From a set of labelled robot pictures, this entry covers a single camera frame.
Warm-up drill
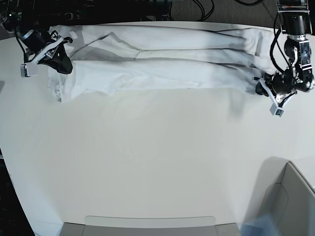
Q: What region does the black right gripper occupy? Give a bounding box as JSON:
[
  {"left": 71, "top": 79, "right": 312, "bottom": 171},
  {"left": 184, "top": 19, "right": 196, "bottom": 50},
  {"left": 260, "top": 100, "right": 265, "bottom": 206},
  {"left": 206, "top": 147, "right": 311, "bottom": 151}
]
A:
[{"left": 26, "top": 30, "right": 73, "bottom": 74}]

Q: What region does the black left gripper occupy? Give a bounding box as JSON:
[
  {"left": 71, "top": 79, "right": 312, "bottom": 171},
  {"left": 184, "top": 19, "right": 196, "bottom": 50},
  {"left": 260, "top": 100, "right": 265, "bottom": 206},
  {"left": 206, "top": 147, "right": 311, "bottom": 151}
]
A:
[{"left": 252, "top": 72, "right": 299, "bottom": 105}]

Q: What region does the white T-shirt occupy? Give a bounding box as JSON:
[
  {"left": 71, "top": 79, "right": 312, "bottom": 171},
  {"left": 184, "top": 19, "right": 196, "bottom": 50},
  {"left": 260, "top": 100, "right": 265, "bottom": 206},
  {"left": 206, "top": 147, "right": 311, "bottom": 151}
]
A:
[{"left": 48, "top": 25, "right": 275, "bottom": 102}]

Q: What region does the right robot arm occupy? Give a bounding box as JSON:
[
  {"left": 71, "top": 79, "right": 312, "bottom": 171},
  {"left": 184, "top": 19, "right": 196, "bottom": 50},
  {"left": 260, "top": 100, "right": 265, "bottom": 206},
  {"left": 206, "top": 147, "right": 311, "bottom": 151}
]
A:
[{"left": 0, "top": 0, "right": 73, "bottom": 77}]

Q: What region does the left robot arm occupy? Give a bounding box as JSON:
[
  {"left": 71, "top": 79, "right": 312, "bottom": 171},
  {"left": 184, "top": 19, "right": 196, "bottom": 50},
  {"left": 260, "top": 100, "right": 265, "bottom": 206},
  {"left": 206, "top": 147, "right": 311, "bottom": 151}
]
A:
[{"left": 254, "top": 0, "right": 315, "bottom": 108}]

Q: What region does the grey plastic bin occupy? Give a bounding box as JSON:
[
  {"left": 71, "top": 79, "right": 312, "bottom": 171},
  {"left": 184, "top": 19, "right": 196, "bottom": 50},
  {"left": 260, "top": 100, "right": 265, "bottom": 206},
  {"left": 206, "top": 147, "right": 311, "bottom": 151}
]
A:
[{"left": 240, "top": 161, "right": 315, "bottom": 236}]

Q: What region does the grey tray front edge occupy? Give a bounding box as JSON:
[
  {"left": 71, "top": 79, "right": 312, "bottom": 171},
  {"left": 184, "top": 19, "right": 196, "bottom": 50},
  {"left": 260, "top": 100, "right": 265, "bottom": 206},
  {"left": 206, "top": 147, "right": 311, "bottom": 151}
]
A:
[{"left": 60, "top": 216, "right": 241, "bottom": 236}]

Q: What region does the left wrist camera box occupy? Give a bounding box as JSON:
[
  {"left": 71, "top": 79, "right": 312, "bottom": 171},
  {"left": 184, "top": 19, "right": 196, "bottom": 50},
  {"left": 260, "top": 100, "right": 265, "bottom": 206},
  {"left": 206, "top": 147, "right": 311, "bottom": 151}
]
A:
[{"left": 270, "top": 104, "right": 284, "bottom": 117}]

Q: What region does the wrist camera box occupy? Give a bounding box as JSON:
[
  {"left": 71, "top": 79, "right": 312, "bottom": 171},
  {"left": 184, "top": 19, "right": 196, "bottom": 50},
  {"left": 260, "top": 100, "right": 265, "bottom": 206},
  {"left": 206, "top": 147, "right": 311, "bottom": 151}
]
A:
[
  {"left": 20, "top": 62, "right": 38, "bottom": 78},
  {"left": 270, "top": 104, "right": 284, "bottom": 117}
]

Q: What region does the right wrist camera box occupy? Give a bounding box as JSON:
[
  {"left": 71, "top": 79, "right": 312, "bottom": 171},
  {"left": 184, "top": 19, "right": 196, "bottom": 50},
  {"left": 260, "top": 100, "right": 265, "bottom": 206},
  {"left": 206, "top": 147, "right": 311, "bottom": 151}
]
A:
[{"left": 20, "top": 62, "right": 38, "bottom": 78}]

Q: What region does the black cable bundle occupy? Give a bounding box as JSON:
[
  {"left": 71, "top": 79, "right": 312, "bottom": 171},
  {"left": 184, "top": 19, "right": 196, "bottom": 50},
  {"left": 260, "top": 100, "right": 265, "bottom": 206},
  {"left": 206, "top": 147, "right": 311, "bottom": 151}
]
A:
[{"left": 137, "top": 0, "right": 279, "bottom": 23}]

